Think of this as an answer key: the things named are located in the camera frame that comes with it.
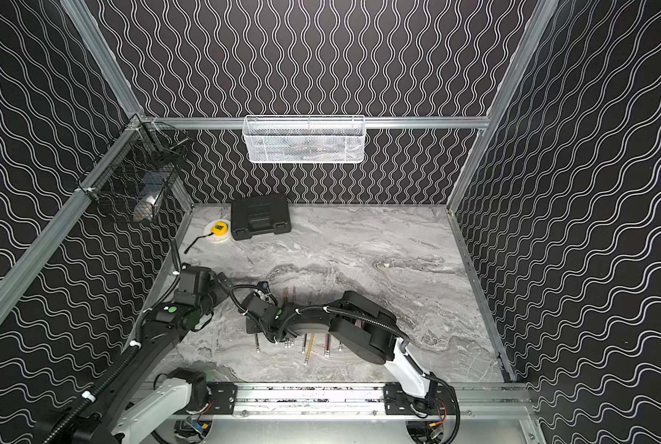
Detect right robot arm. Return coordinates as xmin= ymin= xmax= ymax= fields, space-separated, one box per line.
xmin=237 ymin=290 xmax=458 ymax=418

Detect black plastic tool case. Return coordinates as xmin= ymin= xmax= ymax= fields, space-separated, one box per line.
xmin=230 ymin=194 xmax=293 ymax=241

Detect yellow tape measure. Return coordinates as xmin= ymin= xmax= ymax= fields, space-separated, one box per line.
xmin=183 ymin=219 xmax=232 ymax=255

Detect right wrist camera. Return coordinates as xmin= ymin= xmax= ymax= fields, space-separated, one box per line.
xmin=256 ymin=281 xmax=270 ymax=294

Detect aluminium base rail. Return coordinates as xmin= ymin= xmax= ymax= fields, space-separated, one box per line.
xmin=74 ymin=380 xmax=548 ymax=444

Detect black wire wall basket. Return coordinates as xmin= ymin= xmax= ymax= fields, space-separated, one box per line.
xmin=82 ymin=118 xmax=193 ymax=225

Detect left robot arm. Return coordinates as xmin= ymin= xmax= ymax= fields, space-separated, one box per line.
xmin=33 ymin=264 xmax=232 ymax=443

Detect white mesh wall basket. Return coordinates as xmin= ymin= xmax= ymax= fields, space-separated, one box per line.
xmin=242 ymin=115 xmax=367 ymax=164

